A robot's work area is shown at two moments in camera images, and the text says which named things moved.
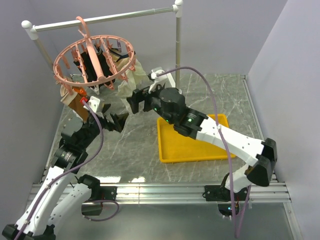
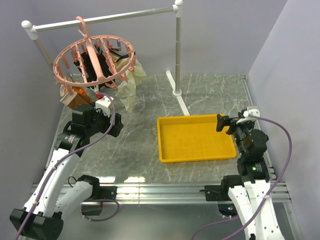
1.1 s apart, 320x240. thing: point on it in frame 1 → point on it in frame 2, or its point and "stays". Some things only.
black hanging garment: x=90 y=69 stays
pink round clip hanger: x=98 y=60 stays
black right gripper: x=140 y=95 → x=225 y=120
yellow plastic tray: x=174 y=146 stays
